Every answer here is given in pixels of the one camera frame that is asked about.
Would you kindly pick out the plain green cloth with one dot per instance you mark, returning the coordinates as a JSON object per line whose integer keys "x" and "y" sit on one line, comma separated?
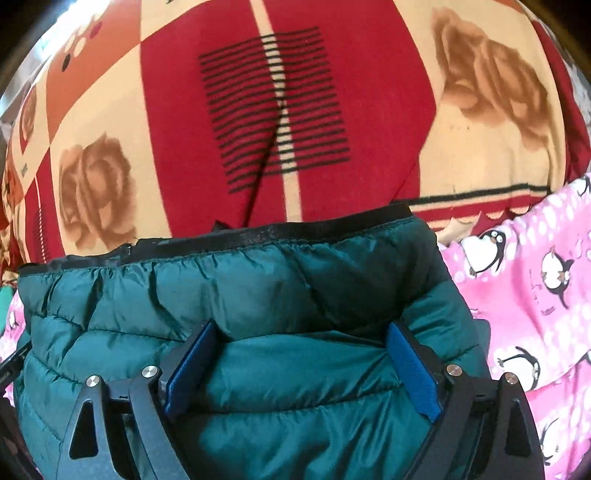
{"x": 7, "y": 300}

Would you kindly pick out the pink penguin print blanket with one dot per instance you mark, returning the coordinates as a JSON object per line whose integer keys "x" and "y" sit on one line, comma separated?
{"x": 531, "y": 295}

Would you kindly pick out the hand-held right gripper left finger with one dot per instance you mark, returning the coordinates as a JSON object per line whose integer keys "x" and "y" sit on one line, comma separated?
{"x": 194, "y": 364}

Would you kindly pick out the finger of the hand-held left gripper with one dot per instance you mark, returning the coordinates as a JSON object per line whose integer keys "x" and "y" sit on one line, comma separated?
{"x": 14, "y": 369}

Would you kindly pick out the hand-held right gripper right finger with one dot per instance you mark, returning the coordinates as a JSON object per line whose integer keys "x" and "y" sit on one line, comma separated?
{"x": 413, "y": 374}

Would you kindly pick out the dark green puffer jacket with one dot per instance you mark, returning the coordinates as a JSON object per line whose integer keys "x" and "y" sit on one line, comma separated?
{"x": 277, "y": 286}

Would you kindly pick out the red cream rose print blanket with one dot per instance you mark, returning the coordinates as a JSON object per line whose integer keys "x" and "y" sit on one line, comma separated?
{"x": 360, "y": 83}

